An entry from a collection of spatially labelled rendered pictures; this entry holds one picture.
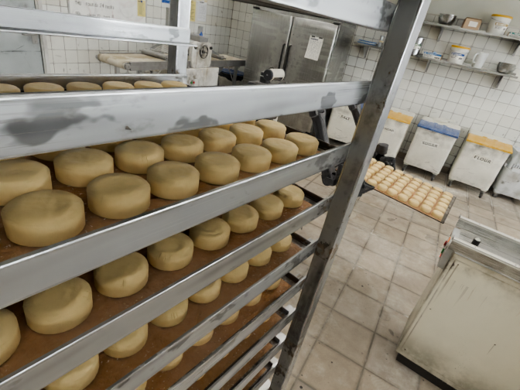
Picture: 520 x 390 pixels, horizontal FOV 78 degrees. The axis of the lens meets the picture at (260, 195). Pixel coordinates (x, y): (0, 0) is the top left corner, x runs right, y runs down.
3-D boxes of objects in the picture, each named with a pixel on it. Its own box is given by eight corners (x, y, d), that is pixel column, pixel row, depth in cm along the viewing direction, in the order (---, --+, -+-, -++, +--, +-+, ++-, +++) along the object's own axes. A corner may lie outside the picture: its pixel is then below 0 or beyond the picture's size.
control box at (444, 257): (449, 249, 184) (461, 230, 177) (443, 269, 165) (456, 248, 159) (443, 246, 185) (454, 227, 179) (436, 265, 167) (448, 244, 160)
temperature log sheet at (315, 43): (318, 60, 471) (323, 38, 456) (317, 60, 469) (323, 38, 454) (304, 57, 479) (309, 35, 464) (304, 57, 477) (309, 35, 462)
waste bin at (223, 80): (247, 107, 656) (252, 73, 625) (232, 111, 614) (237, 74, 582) (225, 100, 676) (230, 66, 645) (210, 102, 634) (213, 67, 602)
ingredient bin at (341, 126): (320, 143, 535) (333, 97, 499) (331, 135, 587) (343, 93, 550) (351, 154, 517) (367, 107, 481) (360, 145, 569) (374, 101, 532)
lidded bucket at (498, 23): (503, 36, 426) (512, 18, 416) (505, 35, 406) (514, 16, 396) (483, 32, 435) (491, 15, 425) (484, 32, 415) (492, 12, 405)
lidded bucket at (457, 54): (463, 64, 457) (470, 48, 447) (463, 65, 438) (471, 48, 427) (445, 60, 466) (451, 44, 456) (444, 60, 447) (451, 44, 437)
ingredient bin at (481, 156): (443, 186, 466) (468, 135, 430) (446, 173, 516) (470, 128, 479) (484, 200, 445) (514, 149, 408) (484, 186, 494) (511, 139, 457)
